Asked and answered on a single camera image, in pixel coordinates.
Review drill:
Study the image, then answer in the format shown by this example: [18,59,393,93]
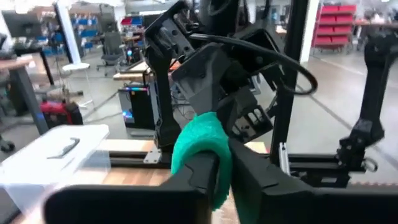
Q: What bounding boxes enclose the black office chair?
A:
[96,30,127,77]

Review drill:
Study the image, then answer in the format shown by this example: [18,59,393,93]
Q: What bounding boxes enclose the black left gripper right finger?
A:
[229,138,398,224]

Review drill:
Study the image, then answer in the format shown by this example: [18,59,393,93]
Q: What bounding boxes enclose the red and black toolbox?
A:
[39,99,84,129]

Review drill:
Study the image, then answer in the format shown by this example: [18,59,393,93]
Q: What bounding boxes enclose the grey table leg with caster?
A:
[9,67,50,135]

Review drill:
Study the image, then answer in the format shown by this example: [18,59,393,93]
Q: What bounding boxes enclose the clear plastic lidded container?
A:
[0,124,111,215]

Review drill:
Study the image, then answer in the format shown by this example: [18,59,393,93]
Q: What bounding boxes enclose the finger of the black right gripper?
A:
[144,18,195,152]
[172,43,233,116]

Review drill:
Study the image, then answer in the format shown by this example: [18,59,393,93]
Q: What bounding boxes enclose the low wooden table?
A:
[112,60,156,82]

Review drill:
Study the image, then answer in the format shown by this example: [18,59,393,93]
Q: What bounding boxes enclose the silver mounting bracket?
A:
[278,142,292,175]

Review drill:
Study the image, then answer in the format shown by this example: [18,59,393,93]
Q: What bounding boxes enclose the teal elastic bandage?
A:
[170,111,233,212]

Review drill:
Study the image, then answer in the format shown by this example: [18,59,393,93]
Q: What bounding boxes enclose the red storage shelving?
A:
[312,4,358,50]

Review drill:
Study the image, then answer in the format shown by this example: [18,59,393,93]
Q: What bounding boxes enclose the white round stool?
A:
[62,62,94,108]

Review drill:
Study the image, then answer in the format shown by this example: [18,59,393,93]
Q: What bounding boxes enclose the silver corner plate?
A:
[143,148,163,165]

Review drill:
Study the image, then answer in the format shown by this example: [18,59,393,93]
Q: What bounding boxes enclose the black right camera cable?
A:
[189,32,318,96]

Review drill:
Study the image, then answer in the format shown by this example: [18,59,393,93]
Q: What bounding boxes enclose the computer tower with lights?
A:
[118,83,158,138]

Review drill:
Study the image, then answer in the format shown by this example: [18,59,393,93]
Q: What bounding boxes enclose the white square column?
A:
[299,0,321,63]

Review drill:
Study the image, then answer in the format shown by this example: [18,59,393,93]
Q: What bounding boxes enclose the white pillar with black edge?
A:
[53,2,82,65]

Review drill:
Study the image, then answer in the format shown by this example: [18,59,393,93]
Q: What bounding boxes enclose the black computer monitor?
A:
[1,9,43,40]

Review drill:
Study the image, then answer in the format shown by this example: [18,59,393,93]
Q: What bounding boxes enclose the wooden table top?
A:
[0,55,34,71]

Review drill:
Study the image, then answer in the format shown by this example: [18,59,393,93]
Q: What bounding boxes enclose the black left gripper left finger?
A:
[43,151,219,224]

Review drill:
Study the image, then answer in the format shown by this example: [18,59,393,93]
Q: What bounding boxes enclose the blue storage bins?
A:
[70,17,101,50]

